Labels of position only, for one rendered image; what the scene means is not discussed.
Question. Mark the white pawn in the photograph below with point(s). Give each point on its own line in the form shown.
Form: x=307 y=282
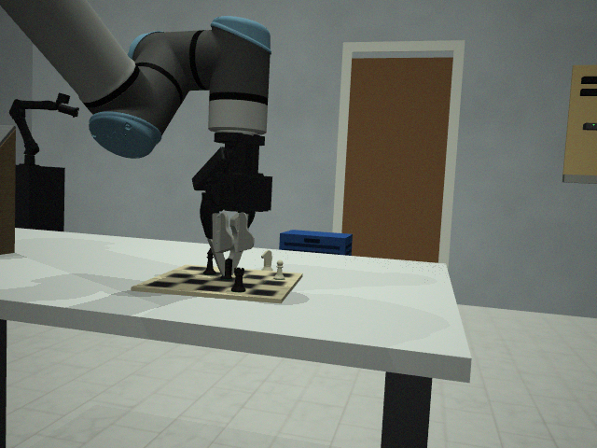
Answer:
x=279 y=274

